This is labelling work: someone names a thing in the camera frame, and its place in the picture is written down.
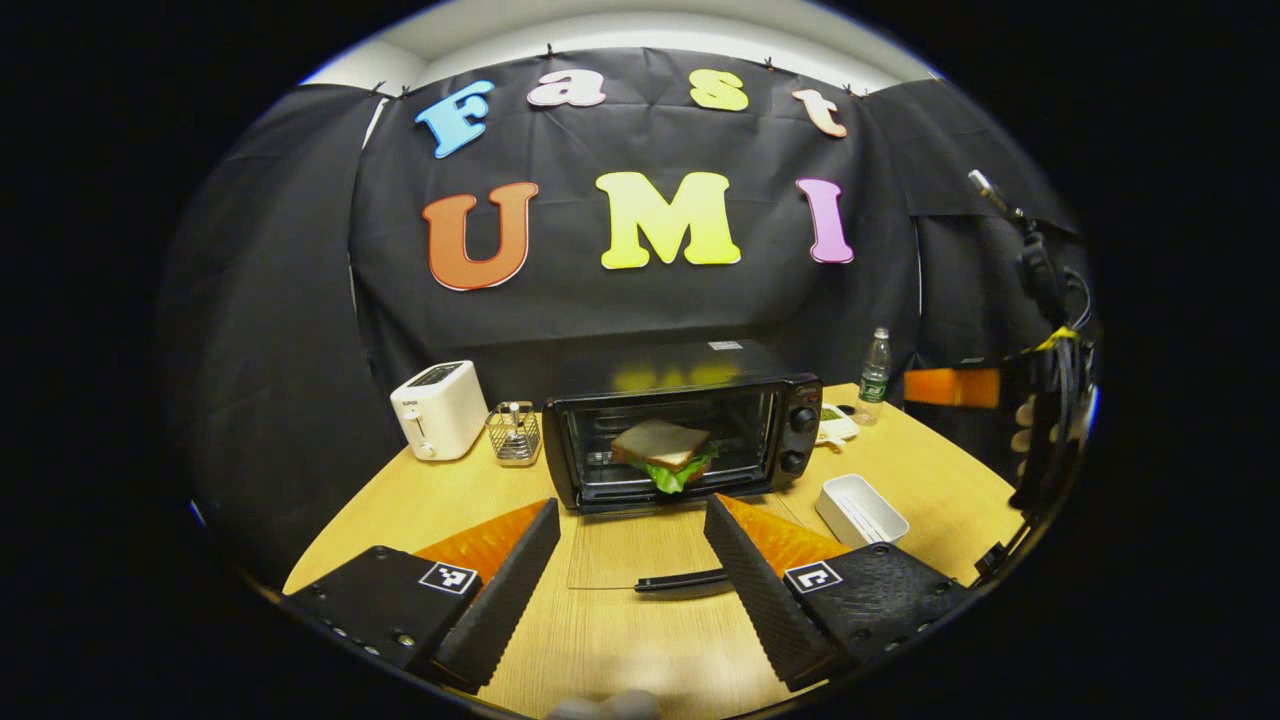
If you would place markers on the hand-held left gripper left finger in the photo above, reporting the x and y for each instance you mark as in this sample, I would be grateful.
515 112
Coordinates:
505 600

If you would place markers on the white toaster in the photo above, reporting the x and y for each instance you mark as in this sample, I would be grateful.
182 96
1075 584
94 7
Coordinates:
440 415

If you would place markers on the black backdrop cloth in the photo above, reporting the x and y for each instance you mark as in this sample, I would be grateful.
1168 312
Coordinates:
650 310

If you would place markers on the sandwich with lettuce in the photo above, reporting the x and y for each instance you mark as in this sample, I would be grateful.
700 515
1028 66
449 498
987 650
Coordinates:
660 445

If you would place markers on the white divided condiment dish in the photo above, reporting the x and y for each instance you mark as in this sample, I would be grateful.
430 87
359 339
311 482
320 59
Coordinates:
835 428

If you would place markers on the clear plastic water bottle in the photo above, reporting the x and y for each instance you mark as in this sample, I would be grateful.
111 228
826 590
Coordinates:
874 380

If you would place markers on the white rectangular tray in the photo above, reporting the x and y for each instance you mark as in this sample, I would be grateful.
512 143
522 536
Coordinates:
860 510

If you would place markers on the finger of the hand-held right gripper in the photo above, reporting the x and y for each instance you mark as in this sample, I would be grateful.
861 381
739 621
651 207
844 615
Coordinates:
950 388

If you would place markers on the black electric oven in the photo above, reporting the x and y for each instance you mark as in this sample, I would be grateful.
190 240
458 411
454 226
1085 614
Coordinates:
790 400

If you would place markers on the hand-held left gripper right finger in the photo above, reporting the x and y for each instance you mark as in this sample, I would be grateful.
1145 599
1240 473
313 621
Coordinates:
760 600

